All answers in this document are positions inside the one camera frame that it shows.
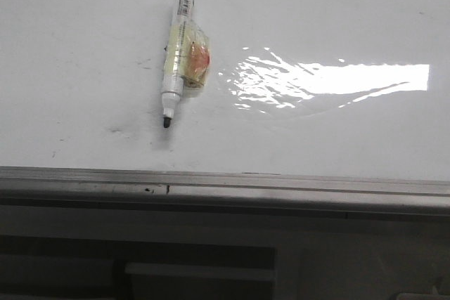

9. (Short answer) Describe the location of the white whiteboard marker with tape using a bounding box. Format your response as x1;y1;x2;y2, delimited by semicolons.
161;0;210;128

